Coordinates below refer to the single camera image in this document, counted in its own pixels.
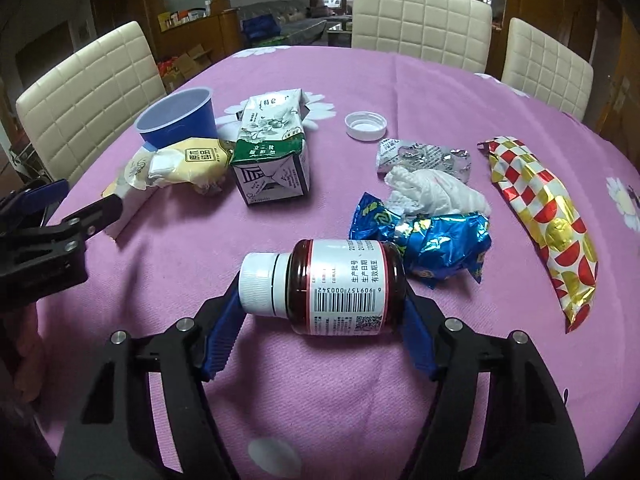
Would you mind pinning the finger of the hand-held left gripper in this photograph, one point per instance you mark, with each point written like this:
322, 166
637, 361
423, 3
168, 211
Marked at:
50, 192
100, 212

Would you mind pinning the wooden cabinet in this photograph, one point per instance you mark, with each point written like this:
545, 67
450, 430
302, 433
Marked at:
215, 30

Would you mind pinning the glass coffee table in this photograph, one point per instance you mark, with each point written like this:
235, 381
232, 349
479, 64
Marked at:
340, 30

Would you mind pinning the brown medicine bottle white cap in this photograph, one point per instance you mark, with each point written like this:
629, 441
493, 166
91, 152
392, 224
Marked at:
345, 285

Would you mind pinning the yellow snack packet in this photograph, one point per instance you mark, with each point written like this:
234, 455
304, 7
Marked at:
195, 165

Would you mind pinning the crumpled blue foil wrapper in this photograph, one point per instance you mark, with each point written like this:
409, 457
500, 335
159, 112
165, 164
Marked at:
440, 245

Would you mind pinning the blue plastic cup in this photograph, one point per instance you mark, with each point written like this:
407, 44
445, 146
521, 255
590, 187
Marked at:
175, 115

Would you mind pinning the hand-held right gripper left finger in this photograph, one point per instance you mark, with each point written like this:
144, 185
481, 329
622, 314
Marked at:
222, 335

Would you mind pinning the pile of cardboard boxes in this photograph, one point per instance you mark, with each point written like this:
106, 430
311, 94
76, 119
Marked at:
187, 65

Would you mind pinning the white floral tissue pack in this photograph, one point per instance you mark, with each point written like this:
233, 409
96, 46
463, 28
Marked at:
270, 115

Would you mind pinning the silver blister pack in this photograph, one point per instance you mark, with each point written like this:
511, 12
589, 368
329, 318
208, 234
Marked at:
425, 152

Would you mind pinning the white plastic bottle cap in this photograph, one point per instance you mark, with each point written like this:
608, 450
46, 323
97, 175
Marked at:
365, 127

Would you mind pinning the person's left forearm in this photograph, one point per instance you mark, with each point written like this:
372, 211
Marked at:
27, 355

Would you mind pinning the green white drink carton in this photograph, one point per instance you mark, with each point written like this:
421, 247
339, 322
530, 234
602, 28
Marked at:
270, 180

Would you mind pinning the grey patterned sofa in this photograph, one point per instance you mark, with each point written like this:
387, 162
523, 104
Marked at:
295, 22

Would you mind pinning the cream quilted dining chair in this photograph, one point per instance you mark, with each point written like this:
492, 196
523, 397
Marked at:
420, 20
90, 100
545, 65

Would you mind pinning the white tissue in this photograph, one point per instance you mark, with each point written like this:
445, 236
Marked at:
435, 190

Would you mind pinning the red gold checkered wrapper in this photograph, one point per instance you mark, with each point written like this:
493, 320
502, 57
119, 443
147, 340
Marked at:
545, 210

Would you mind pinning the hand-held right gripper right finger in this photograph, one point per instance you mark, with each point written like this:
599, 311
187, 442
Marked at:
417, 340

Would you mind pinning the pink floral tablecloth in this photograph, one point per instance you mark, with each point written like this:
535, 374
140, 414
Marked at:
325, 410

